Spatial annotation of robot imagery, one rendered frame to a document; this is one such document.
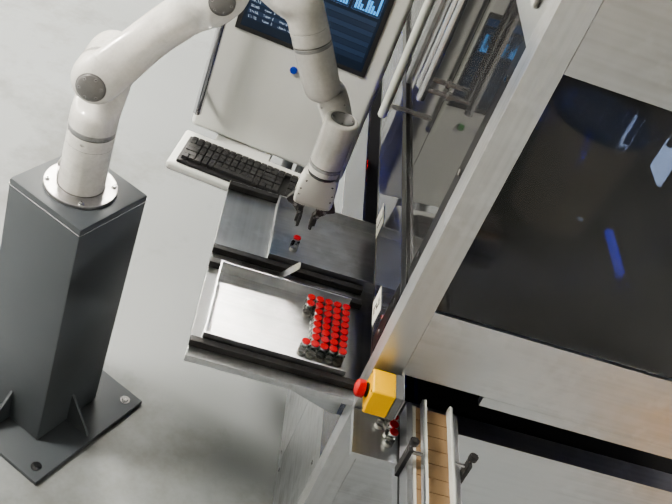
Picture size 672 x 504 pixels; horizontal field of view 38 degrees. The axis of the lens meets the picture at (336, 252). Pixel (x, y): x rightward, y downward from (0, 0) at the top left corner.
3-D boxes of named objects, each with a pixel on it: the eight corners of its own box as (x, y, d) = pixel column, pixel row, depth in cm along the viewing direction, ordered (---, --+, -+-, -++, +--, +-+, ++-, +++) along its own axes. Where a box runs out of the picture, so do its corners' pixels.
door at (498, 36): (412, 175, 240) (512, -43, 204) (412, 287, 206) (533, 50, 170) (409, 174, 240) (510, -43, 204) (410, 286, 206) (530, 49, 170)
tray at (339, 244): (390, 239, 274) (394, 230, 272) (389, 299, 254) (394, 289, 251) (276, 204, 269) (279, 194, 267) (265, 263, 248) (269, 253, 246)
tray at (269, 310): (347, 308, 245) (351, 298, 243) (341, 381, 225) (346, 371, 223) (218, 270, 240) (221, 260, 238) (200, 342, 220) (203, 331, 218)
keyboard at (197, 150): (312, 186, 294) (315, 180, 293) (302, 211, 283) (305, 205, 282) (189, 138, 293) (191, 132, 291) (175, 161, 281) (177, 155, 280)
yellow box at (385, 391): (393, 397, 215) (404, 375, 211) (392, 421, 210) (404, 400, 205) (361, 388, 214) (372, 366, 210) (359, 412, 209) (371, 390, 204)
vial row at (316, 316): (319, 310, 241) (325, 297, 238) (313, 360, 227) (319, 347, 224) (311, 307, 241) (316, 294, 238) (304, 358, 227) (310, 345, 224)
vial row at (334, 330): (336, 315, 242) (342, 302, 239) (331, 366, 228) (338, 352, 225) (328, 312, 241) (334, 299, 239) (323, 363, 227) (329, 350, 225)
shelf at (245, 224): (388, 233, 279) (390, 228, 278) (383, 415, 224) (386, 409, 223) (228, 185, 272) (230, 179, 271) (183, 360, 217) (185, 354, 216)
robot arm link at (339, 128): (313, 146, 241) (308, 165, 234) (329, 102, 233) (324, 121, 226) (345, 156, 242) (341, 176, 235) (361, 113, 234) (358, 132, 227)
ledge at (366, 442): (408, 428, 224) (411, 422, 222) (408, 473, 213) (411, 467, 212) (351, 412, 221) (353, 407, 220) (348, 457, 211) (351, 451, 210)
